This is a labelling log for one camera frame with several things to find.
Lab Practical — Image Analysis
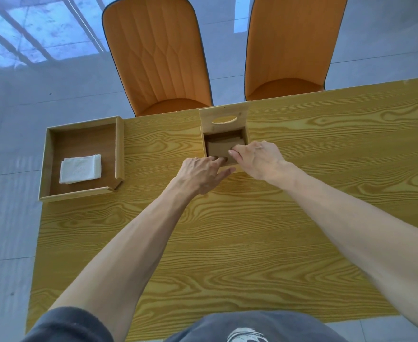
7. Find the shallow wooden tray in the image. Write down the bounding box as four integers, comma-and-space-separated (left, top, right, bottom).
39, 115, 125, 203

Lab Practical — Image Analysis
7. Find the wooden box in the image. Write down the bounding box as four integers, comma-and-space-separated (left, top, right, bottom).
199, 126, 249, 175

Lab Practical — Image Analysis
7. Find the grey printed t-shirt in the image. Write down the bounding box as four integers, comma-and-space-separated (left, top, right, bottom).
20, 306, 348, 342

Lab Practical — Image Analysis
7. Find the person's right forearm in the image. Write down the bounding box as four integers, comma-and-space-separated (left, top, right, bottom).
276, 163, 418, 339

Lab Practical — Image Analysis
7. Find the smooth orange chair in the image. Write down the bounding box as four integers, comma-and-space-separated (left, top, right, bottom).
244, 0, 349, 102

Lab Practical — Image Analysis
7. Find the person's left hand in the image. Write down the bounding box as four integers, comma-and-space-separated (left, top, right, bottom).
172, 155, 237, 196

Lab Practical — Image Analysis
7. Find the person's right hand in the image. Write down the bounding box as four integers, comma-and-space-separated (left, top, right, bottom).
228, 140, 299, 191

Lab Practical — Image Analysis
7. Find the brown cardboard insert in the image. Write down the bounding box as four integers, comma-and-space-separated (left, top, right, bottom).
204, 133, 246, 164

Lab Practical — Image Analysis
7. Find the white napkin stack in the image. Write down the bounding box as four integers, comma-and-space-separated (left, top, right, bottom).
59, 154, 103, 185

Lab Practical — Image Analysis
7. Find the quilted orange chair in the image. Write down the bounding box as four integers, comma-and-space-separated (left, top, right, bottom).
101, 0, 214, 118

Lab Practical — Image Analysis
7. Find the person's left forearm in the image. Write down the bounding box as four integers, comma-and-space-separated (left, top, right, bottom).
49, 178, 202, 342

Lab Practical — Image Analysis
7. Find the wooden box lid with hole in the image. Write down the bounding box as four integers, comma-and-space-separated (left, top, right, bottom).
199, 103, 249, 134

